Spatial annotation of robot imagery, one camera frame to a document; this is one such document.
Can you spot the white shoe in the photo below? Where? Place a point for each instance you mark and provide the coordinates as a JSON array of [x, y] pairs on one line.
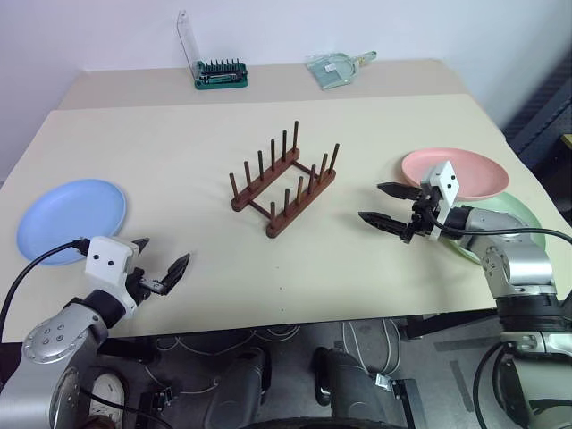
[[107, 395]]

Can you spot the black ribbed chair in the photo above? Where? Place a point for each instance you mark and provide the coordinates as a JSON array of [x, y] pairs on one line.
[[540, 116]]

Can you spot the clear plastic packet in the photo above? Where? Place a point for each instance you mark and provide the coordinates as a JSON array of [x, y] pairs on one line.
[[326, 73]]

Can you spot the brown wooden dish rack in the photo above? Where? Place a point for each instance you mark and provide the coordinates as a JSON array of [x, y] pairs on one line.
[[281, 192]]

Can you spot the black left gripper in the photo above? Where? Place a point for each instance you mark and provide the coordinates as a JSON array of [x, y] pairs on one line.
[[138, 286]]

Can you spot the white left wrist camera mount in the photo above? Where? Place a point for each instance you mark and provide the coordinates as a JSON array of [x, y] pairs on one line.
[[107, 263]]

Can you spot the light green dustpan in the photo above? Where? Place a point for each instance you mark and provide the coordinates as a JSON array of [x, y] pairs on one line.
[[346, 64]]

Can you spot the red plate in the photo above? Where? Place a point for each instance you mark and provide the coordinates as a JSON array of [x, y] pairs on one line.
[[478, 172]]

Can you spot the black table frame bar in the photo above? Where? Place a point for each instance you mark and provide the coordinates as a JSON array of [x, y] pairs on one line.
[[447, 324]]

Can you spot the grey metal table foot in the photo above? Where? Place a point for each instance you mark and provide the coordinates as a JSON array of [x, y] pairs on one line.
[[402, 397]]

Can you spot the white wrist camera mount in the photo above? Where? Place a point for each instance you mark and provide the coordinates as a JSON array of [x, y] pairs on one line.
[[447, 183], [107, 263]]

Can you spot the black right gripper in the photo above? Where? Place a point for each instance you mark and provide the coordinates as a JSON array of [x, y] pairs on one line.
[[422, 214]]

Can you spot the blue plate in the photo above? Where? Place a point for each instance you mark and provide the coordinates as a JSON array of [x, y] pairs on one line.
[[67, 214]]

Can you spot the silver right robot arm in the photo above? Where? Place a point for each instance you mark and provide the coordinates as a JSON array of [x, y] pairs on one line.
[[523, 268]]

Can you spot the dark rounded shape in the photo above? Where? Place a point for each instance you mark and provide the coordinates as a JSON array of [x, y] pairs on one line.
[[344, 389], [243, 389]]

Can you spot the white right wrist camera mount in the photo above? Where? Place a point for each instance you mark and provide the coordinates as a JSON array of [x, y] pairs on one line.
[[447, 183]]

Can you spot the green screwdriver bit set case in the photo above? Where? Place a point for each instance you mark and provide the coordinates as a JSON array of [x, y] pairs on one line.
[[221, 76]]

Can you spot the green plate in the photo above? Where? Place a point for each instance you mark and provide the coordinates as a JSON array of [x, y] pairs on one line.
[[518, 212]]

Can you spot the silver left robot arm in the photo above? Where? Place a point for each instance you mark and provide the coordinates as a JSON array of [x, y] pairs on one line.
[[58, 335]]

